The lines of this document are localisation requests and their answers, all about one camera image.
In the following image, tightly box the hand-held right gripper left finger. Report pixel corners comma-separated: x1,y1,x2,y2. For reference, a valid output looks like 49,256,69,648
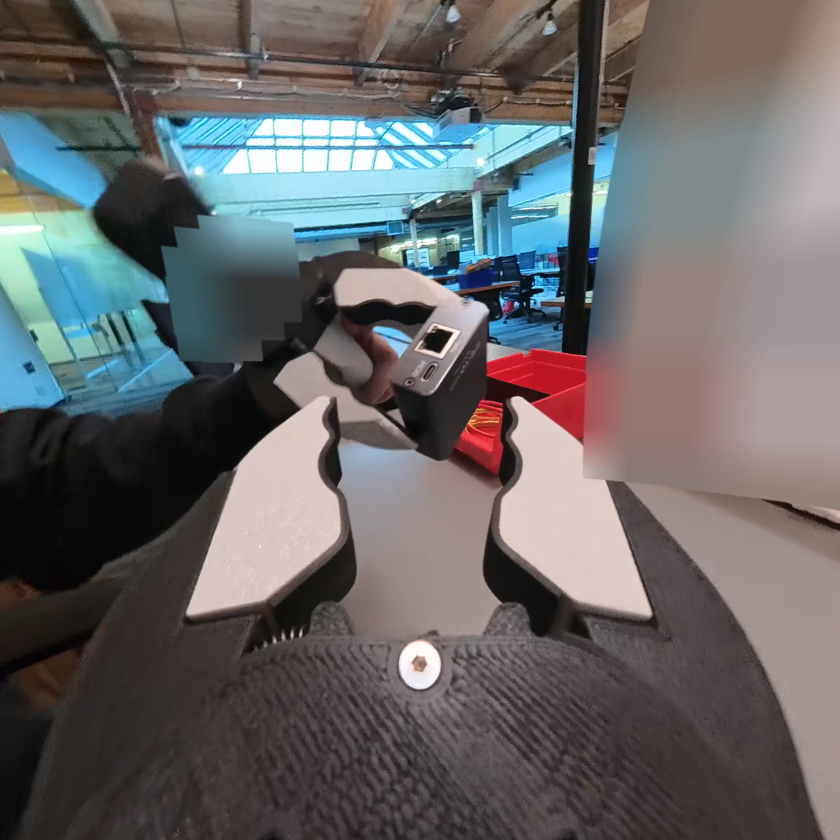
185,395,358,624

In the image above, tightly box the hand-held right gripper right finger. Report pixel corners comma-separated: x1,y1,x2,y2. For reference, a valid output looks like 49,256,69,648
482,395,655,634

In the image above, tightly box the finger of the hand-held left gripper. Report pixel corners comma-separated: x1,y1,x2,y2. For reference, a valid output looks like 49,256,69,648
333,268,490,329
274,325,419,452

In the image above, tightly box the black ethernet splitter box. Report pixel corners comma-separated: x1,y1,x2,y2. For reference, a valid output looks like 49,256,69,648
392,301,492,460

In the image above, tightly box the person's left forearm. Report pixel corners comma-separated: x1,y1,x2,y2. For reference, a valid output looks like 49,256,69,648
0,354,309,592

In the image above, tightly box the person's left hand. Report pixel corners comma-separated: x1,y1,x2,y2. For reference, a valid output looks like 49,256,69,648
344,318,401,408

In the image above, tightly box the black office chair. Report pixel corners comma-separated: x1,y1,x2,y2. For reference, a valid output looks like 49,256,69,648
502,252,546,322

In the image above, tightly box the red plastic bin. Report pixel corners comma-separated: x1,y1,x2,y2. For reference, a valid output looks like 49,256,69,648
456,349,588,475

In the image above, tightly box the ceiling projector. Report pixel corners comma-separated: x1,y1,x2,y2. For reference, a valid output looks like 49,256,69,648
430,95,484,130

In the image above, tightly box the black metal pole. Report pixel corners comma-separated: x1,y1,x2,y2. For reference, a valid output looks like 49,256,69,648
563,0,608,355

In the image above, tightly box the orange cable bundle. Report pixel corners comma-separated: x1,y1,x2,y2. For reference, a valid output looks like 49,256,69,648
462,406,505,450

